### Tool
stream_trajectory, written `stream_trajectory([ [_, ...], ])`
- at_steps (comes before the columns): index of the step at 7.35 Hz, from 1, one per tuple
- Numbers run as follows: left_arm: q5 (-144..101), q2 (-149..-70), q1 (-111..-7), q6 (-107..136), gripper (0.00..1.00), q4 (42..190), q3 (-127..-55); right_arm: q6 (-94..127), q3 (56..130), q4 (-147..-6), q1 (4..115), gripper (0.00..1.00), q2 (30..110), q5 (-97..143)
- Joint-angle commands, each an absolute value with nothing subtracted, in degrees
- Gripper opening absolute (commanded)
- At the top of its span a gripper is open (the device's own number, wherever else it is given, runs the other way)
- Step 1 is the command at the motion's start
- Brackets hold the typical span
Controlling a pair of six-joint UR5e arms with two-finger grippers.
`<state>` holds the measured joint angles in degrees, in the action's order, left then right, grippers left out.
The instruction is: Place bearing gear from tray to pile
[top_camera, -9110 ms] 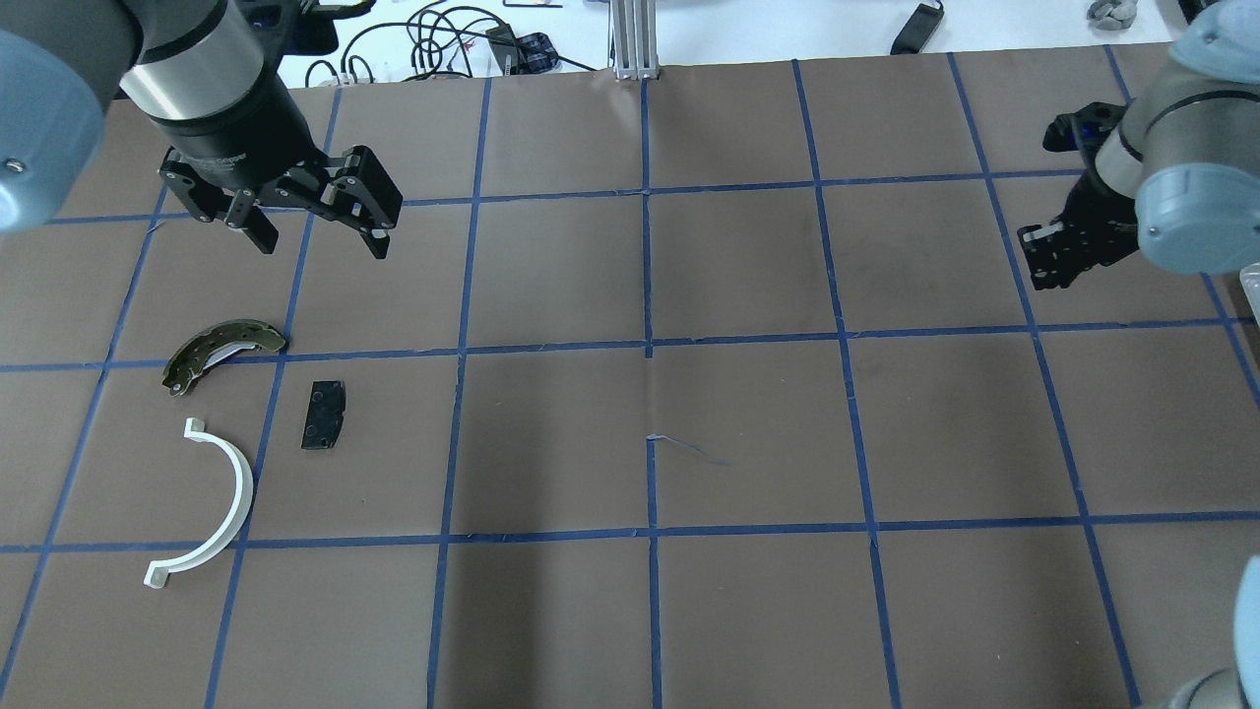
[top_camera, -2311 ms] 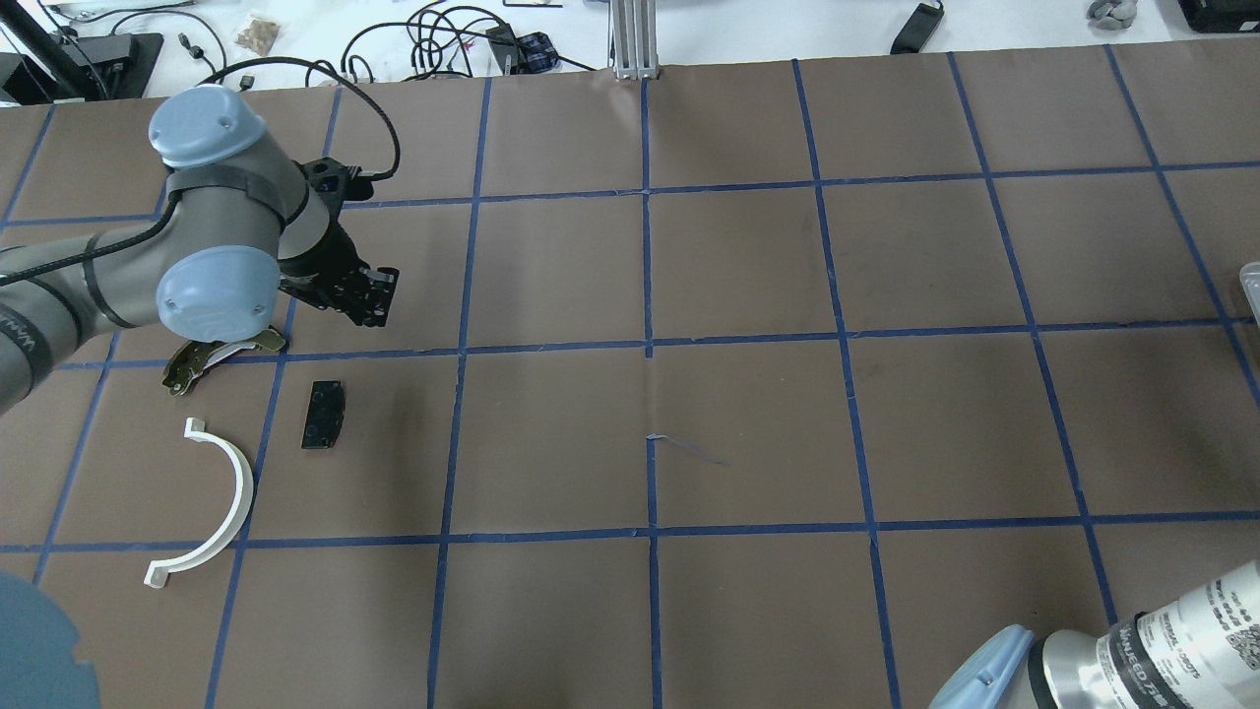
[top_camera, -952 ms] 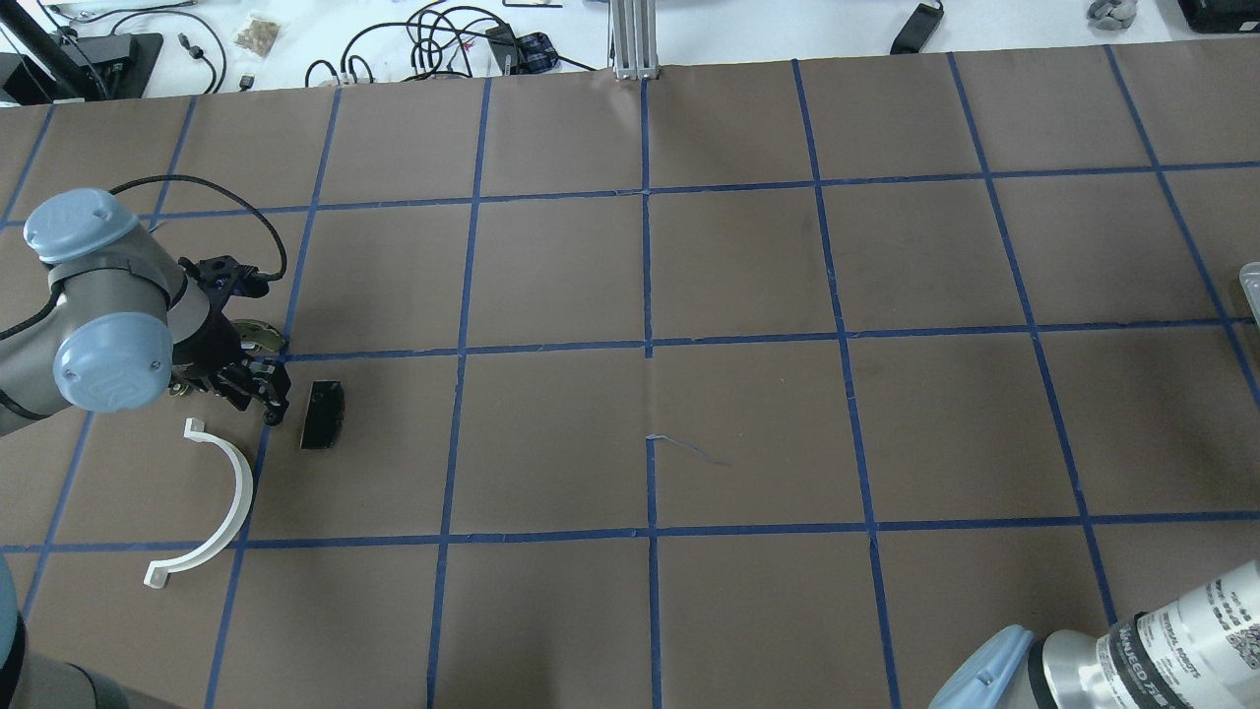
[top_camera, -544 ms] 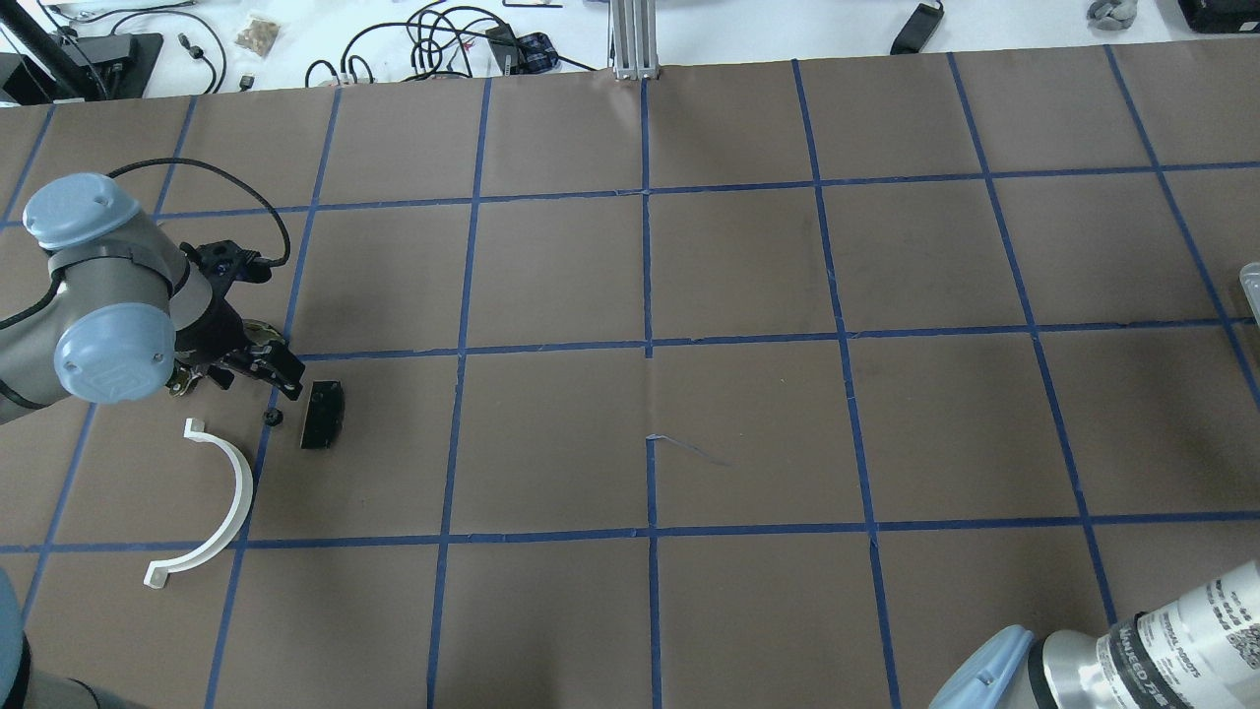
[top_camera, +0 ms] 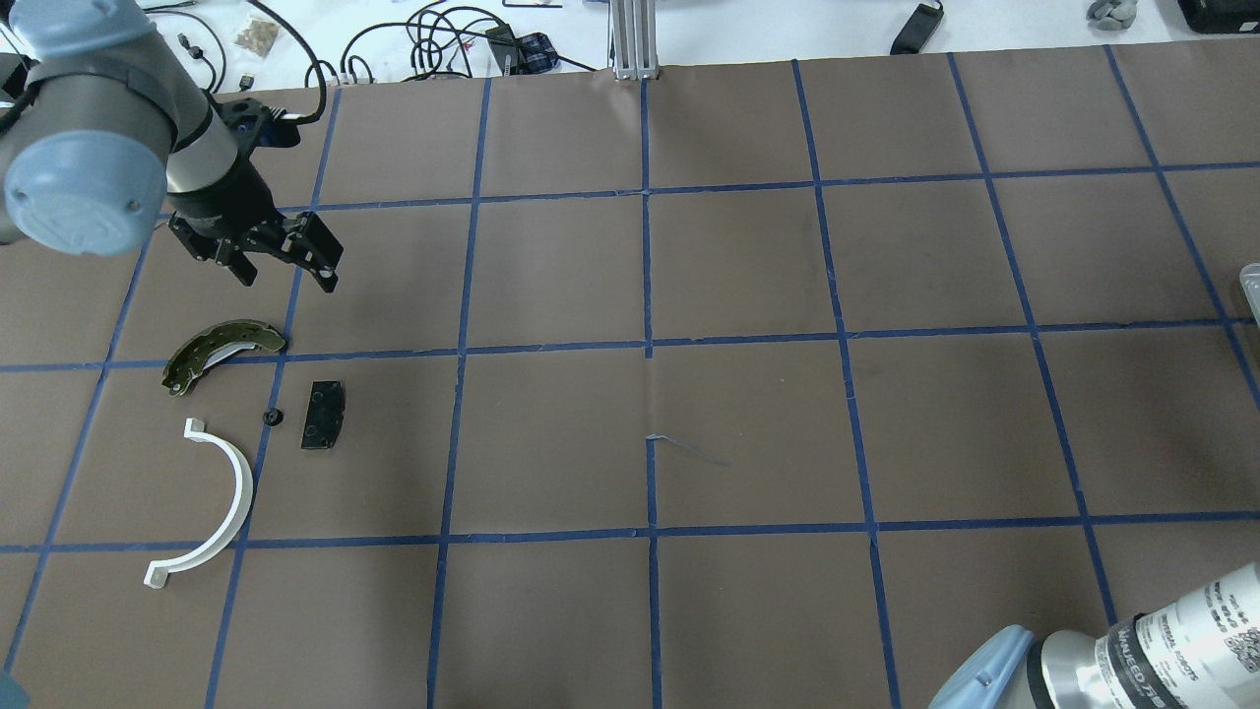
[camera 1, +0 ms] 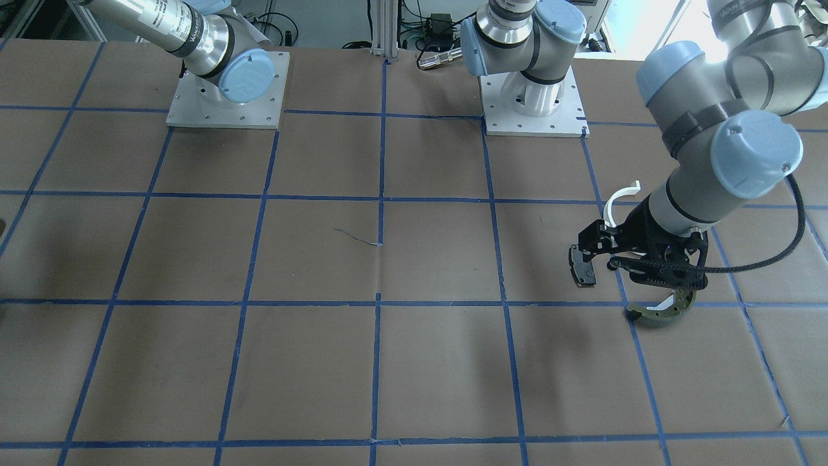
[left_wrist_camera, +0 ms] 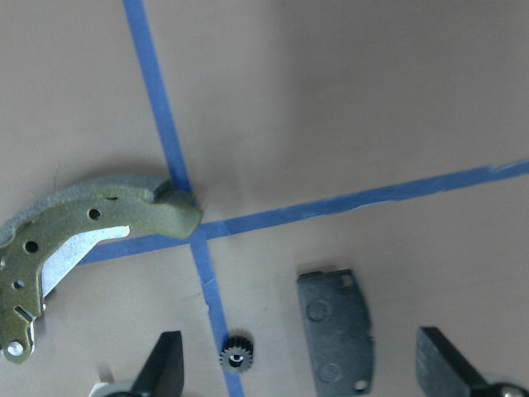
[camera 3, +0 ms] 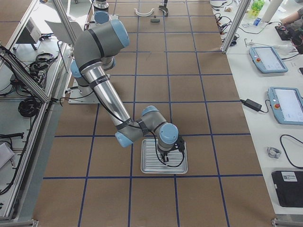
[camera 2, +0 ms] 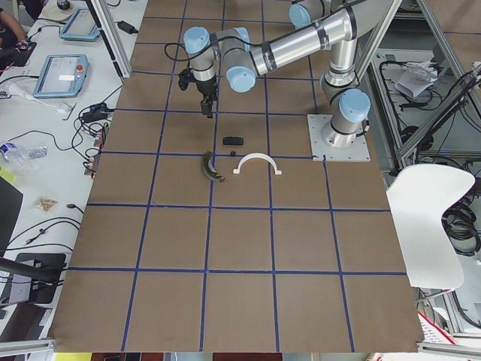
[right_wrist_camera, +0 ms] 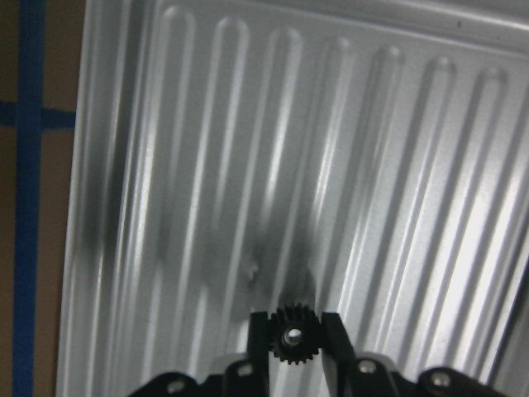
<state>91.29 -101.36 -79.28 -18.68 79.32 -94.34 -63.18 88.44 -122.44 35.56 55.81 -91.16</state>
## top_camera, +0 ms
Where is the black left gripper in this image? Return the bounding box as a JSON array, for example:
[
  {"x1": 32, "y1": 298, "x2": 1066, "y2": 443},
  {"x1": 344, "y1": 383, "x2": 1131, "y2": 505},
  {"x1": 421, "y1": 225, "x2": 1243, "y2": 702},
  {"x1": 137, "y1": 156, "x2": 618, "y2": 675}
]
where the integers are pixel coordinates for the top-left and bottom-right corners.
[{"x1": 168, "y1": 162, "x2": 344, "y2": 293}]

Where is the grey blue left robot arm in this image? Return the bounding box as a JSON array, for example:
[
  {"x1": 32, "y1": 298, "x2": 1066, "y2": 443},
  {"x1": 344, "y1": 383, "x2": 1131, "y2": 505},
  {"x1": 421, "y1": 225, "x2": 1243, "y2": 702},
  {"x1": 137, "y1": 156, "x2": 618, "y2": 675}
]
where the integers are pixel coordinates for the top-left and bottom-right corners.
[{"x1": 1, "y1": 1, "x2": 344, "y2": 292}]

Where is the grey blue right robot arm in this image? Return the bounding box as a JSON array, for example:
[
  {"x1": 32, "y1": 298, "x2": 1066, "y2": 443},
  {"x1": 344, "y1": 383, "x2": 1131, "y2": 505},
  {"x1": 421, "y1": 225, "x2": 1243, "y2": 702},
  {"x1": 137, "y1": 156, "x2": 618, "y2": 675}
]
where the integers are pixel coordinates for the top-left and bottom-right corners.
[{"x1": 930, "y1": 562, "x2": 1259, "y2": 708}]

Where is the dark green brake shoe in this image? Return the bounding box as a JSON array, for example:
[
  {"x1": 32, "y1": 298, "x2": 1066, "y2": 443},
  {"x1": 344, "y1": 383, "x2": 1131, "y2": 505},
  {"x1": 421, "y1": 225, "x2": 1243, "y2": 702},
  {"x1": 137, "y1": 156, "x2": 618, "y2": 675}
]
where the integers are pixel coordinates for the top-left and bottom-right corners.
[{"x1": 161, "y1": 319, "x2": 289, "y2": 398}]

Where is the small black brake pad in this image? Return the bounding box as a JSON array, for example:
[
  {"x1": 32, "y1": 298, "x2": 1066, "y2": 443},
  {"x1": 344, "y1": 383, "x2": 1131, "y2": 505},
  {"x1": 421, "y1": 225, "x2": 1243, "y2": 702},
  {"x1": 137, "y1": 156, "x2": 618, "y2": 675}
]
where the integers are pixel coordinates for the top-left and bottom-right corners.
[{"x1": 300, "y1": 380, "x2": 347, "y2": 450}]

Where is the black power adapter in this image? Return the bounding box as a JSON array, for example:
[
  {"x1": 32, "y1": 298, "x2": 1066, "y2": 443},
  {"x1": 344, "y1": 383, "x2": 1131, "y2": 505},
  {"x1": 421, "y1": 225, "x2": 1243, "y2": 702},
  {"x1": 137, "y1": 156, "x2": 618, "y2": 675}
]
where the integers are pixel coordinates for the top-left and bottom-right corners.
[{"x1": 888, "y1": 1, "x2": 945, "y2": 55}]

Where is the white curved plastic bracket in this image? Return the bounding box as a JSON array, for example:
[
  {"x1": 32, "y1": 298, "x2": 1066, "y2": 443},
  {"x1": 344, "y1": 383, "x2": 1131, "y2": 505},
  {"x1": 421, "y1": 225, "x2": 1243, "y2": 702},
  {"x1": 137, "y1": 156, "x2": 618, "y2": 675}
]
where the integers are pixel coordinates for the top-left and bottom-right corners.
[{"x1": 142, "y1": 417, "x2": 255, "y2": 591}]

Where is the aluminium frame post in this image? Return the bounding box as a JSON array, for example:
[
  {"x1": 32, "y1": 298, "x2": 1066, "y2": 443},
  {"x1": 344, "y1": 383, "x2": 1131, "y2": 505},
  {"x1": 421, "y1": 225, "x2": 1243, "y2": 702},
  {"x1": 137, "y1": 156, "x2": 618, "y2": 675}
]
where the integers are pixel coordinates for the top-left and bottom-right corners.
[{"x1": 607, "y1": 0, "x2": 659, "y2": 81}]

